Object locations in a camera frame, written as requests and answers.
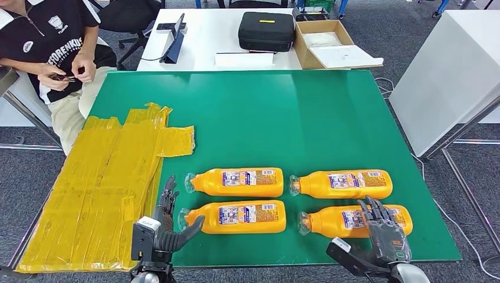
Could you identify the person's right hand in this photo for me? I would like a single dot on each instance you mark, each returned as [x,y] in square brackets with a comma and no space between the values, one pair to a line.
[52,82]

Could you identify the black zip case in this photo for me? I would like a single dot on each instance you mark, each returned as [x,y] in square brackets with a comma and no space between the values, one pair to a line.
[265,33]

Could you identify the person's left hand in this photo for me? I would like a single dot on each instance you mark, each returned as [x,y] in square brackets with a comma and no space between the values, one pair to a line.
[84,66]

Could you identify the dark tablet on stand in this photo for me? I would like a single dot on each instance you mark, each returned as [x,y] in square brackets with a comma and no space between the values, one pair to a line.
[175,43]

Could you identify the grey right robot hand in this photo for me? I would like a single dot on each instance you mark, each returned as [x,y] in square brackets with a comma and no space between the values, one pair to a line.
[388,238]

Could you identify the open cardboard box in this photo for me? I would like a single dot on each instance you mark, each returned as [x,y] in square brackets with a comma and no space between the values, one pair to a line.
[301,48]

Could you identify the thin black pen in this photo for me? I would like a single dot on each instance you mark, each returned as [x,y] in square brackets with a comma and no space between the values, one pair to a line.
[245,52]

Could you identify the white plastic bag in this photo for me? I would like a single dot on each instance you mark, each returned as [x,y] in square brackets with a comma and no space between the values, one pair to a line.
[321,39]

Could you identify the black office chair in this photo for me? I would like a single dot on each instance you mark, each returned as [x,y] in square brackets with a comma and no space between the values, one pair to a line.
[129,15]

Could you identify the person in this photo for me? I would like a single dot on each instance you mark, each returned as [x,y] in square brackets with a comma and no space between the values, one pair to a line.
[39,35]

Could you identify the orange detergent bottle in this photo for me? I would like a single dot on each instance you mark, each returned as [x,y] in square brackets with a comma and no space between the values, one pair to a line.
[316,185]
[211,222]
[211,183]
[324,224]

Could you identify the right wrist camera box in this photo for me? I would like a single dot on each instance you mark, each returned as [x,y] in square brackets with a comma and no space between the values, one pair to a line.
[347,258]

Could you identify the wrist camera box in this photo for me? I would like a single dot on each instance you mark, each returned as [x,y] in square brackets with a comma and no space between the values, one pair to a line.
[347,258]
[142,238]

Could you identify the grey metal desk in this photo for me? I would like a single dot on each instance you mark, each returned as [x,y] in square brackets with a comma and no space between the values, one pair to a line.
[7,78]

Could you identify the white paper sheet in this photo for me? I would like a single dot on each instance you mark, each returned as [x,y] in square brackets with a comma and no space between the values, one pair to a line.
[243,59]

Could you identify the black phone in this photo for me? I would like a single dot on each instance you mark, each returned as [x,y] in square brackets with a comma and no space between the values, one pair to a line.
[165,26]

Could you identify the person's left forearm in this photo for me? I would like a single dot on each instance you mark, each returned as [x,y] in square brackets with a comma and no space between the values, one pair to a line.
[89,41]

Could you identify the yellow tape patch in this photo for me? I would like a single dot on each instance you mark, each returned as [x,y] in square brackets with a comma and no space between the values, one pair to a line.
[97,175]

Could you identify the white desk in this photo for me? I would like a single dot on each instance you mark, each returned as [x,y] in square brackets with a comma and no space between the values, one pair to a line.
[211,31]

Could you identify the person's right forearm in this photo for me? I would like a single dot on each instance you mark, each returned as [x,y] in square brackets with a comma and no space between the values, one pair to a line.
[21,67]

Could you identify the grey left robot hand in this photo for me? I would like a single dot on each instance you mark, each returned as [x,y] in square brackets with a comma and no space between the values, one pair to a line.
[166,238]

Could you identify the blue metal leg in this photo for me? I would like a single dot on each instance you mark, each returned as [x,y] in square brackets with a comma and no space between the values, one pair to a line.
[440,8]
[343,8]

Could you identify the green crate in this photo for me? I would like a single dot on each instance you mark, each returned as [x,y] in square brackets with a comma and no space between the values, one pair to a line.
[319,4]

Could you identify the white foam panel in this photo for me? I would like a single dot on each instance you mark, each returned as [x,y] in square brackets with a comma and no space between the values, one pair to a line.
[347,57]

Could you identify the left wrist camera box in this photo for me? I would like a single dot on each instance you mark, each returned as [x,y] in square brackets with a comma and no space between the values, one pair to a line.
[142,238]

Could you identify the white side table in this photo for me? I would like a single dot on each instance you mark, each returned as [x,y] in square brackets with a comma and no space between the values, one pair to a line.
[449,70]

